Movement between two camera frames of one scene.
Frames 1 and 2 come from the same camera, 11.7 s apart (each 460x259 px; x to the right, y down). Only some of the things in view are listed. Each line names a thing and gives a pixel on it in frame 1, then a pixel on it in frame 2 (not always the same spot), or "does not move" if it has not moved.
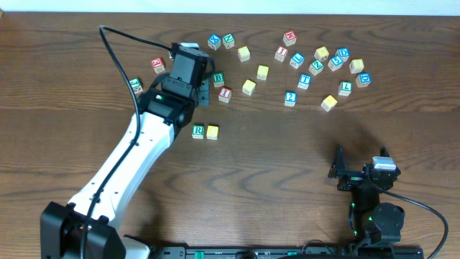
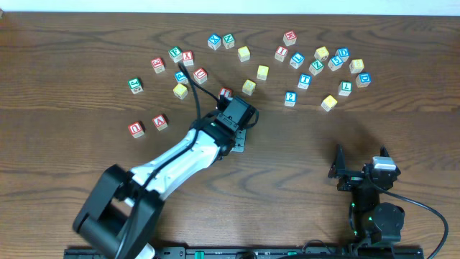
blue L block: [297, 60] does not move
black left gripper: [204, 93] → [239, 139]
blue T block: [305, 81] does not move
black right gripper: [353, 176] does not move
